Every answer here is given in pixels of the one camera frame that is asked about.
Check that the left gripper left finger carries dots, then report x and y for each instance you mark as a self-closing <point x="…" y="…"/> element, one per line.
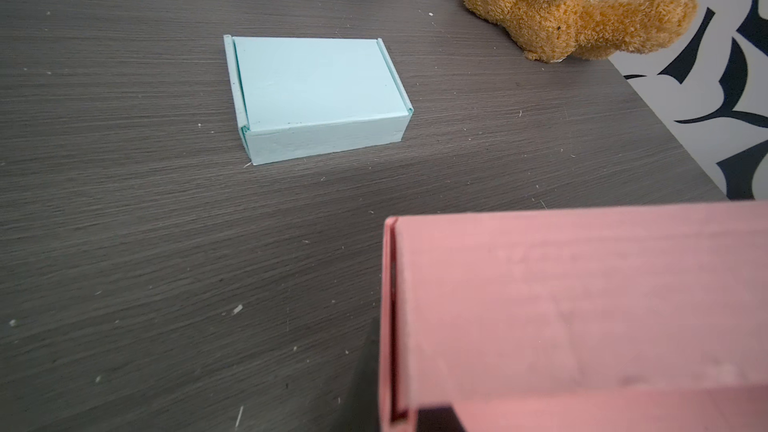
<point x="359" y="413"/>

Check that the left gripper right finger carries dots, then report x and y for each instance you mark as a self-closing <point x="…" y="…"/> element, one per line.
<point x="441" y="419"/>

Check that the pink paper box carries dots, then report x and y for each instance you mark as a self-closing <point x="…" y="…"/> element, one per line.
<point x="649" y="318"/>

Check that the light blue paper box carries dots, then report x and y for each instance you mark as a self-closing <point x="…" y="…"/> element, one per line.
<point x="300" y="97"/>

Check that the brown teddy bear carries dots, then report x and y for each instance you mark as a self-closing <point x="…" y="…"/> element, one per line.
<point x="552" y="30"/>

